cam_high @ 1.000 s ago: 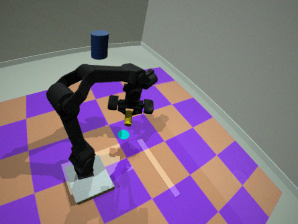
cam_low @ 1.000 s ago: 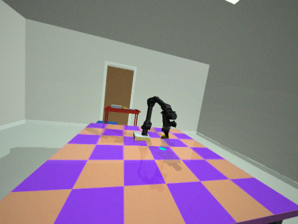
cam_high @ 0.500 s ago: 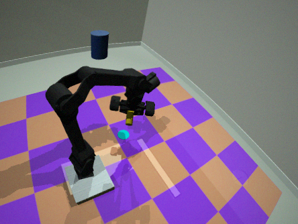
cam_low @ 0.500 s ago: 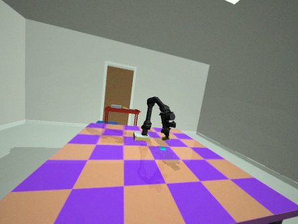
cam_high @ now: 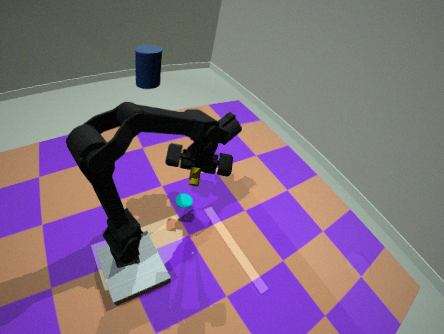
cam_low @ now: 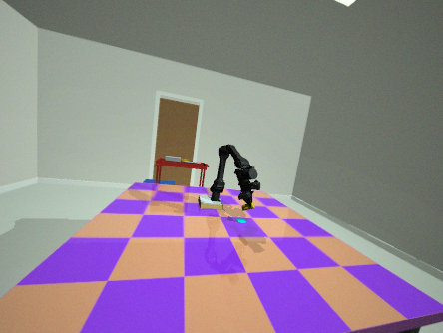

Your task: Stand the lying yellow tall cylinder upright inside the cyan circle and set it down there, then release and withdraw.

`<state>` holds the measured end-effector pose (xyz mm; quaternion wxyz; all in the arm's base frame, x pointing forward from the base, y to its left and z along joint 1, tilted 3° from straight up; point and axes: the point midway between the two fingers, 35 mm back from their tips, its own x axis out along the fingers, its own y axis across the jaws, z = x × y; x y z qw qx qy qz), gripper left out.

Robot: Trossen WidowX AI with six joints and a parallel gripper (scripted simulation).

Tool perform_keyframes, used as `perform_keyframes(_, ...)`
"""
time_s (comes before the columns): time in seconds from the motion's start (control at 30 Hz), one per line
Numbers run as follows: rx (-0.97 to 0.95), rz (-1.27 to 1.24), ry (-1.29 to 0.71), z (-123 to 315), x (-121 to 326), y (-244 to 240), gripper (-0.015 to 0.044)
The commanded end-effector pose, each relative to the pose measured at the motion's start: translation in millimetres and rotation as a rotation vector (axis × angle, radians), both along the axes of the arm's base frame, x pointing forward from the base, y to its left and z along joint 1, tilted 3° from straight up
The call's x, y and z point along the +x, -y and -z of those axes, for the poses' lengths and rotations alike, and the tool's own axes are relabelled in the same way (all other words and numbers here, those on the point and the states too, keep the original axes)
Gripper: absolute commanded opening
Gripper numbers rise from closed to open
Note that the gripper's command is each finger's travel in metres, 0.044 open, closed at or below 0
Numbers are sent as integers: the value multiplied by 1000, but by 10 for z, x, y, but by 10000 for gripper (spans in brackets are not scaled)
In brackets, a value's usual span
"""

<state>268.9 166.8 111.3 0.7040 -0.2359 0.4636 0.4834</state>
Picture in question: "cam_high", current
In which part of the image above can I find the cyan circle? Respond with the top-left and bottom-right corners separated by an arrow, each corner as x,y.
175,194 -> 192,208

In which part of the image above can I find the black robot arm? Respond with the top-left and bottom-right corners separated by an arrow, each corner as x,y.
66,102 -> 242,268

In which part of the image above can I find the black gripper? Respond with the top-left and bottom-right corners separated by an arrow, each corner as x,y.
165,143 -> 233,177

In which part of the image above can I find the yellow cylinder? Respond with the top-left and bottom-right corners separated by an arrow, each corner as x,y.
188,167 -> 201,186

